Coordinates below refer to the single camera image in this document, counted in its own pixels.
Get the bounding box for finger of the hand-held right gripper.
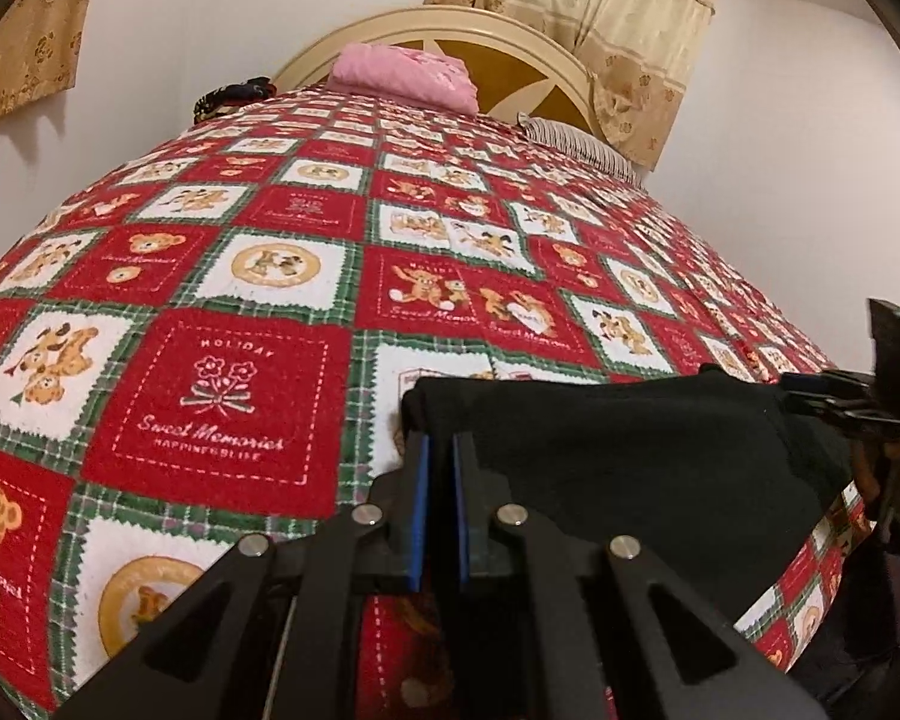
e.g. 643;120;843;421
784;394;871;436
780;371;875;398

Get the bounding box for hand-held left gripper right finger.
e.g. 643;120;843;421
452;433;827;720

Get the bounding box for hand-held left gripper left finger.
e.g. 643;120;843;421
56;431;432;720

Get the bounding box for striped pillow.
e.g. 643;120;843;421
517;111;646;188

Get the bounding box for red checked teddy bear blanket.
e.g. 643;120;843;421
0;82;882;720

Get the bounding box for pink pillow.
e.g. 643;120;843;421
324;43;481;115

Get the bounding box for cream wooden headboard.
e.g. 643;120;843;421
270;6;635;162

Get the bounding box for dark patterned cloth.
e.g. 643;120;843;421
191;76;280;125

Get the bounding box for beige floral curtain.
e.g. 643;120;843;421
0;0;110;132
422;0;728;170

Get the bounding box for black pants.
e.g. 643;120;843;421
399;364;857;632

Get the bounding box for person's dark clothing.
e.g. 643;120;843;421
791;532;900;720

